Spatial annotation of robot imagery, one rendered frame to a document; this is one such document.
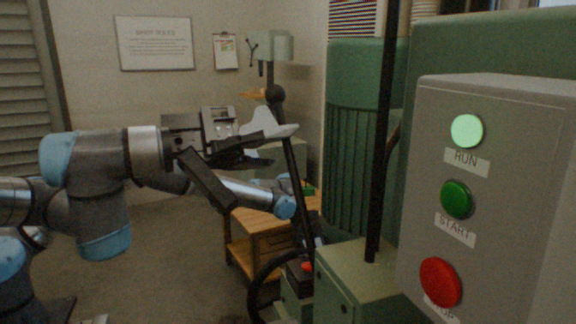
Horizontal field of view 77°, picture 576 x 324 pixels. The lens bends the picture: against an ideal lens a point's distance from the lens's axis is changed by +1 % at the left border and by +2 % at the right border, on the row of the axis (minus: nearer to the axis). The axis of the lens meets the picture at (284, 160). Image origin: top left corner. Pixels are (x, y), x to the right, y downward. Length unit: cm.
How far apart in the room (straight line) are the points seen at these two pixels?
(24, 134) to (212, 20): 181
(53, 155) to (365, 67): 42
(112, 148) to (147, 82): 295
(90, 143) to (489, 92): 47
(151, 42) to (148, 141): 294
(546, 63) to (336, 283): 23
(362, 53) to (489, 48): 22
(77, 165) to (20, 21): 290
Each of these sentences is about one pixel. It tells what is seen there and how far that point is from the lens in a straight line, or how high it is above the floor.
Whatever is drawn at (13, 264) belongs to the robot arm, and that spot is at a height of 102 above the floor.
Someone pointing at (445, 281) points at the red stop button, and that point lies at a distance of 24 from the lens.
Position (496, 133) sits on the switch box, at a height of 146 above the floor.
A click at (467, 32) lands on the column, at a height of 151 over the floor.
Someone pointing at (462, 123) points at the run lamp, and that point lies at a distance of 21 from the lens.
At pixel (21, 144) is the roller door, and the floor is 72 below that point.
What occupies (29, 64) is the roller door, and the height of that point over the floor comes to 133.
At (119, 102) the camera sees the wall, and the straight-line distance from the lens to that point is 348.
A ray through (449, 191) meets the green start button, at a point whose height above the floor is 142.
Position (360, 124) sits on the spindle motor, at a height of 139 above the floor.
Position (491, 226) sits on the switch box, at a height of 141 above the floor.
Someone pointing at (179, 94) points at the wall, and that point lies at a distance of 355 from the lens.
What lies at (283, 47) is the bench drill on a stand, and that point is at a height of 146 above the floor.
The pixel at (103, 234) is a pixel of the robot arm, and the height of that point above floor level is 124.
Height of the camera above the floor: 150
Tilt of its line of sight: 18 degrees down
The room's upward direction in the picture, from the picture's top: straight up
